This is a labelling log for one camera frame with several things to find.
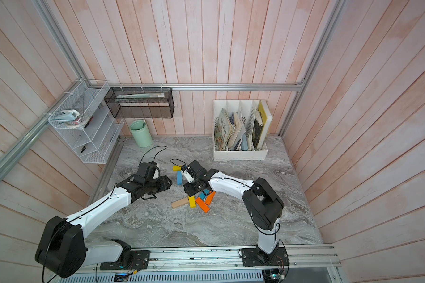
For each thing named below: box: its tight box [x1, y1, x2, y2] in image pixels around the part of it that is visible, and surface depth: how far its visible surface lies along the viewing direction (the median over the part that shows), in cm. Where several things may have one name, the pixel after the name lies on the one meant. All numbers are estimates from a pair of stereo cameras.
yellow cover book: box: [256, 99, 274, 150], surface depth 100 cm
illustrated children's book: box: [214, 107, 235, 152], surface depth 106 cm
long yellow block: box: [187, 195, 197, 209], surface depth 92 cm
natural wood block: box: [171, 196, 189, 209], surface depth 92 cm
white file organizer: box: [213, 99, 268, 162], surface depth 107 cm
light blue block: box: [177, 170, 183, 186], surface depth 100 cm
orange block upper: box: [204, 191, 217, 206], surface depth 92 cm
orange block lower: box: [194, 196, 211, 213], surface depth 91 cm
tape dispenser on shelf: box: [53, 109, 81, 125], surface depth 70 cm
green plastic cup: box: [129, 119, 153, 148], surface depth 111 cm
